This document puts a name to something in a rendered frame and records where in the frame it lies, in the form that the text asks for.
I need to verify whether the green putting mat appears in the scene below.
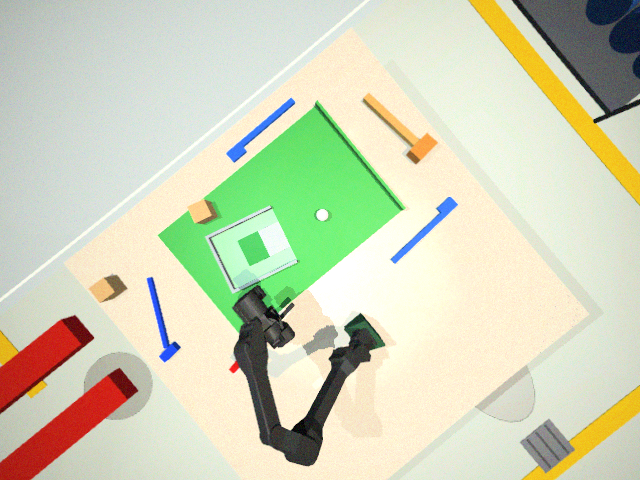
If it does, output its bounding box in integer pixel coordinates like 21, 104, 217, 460
158, 105, 401, 333

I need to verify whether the small tan cube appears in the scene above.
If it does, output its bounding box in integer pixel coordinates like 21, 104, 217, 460
88, 275, 128, 303
187, 199, 218, 224

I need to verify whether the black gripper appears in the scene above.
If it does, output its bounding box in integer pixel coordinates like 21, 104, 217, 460
253, 285, 295, 348

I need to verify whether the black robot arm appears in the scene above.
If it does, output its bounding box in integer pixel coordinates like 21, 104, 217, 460
232, 289, 377, 466

